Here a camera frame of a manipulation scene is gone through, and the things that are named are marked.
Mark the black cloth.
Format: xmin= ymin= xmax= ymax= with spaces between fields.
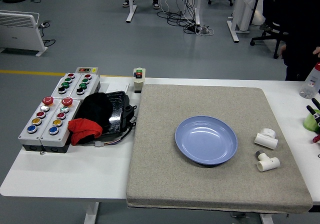
xmin=74 ymin=92 xmax=114 ymax=133

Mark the white desk frame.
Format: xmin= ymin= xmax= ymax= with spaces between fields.
xmin=226 ymin=0 xmax=264 ymax=44

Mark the grey emergency stop button box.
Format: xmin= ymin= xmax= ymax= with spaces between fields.
xmin=18 ymin=96 xmax=61 ymax=152
xmin=39 ymin=97 xmax=82 ymax=154

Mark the grey-brown table mat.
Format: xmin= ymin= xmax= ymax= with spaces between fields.
xmin=126 ymin=83 xmax=314 ymax=215

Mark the pedal wire bundle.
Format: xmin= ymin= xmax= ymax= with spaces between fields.
xmin=87 ymin=120 xmax=138 ymax=148

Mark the white desk leg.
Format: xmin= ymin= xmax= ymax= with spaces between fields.
xmin=125 ymin=0 xmax=138 ymax=23
xmin=193 ymin=0 xmax=202 ymax=26

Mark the white table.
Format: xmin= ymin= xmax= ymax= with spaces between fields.
xmin=0 ymin=76 xmax=320 ymax=224

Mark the grey green-button control box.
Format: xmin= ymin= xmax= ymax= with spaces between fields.
xmin=50 ymin=72 xmax=82 ymax=99
xmin=69 ymin=73 xmax=102 ymax=100

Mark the blue plate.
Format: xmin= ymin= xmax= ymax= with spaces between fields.
xmin=174 ymin=115 xmax=239 ymax=167

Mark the white panel heater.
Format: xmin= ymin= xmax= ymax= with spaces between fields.
xmin=0 ymin=9 xmax=49 ymax=58

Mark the person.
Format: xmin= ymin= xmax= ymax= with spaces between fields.
xmin=278 ymin=0 xmax=320 ymax=82

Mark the clear plastic bottle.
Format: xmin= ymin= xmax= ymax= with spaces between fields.
xmin=299 ymin=61 xmax=320 ymax=100

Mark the beige start-stop switch box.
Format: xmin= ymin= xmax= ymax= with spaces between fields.
xmin=132 ymin=67 xmax=147 ymax=94

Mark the red cloth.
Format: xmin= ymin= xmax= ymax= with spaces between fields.
xmin=67 ymin=118 xmax=104 ymax=146

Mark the green tape roll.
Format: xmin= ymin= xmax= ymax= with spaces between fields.
xmin=302 ymin=110 xmax=320 ymax=132

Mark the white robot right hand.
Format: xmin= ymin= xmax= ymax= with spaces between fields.
xmin=306 ymin=97 xmax=320 ymax=135

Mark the small beige switch panel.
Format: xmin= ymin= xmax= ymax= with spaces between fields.
xmin=75 ymin=66 xmax=100 ymax=76

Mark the tangle of floor cables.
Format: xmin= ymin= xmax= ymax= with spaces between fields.
xmin=156 ymin=0 xmax=215 ymax=37

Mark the glossy black foot pedal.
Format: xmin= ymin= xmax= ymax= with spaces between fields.
xmin=99 ymin=90 xmax=138 ymax=138

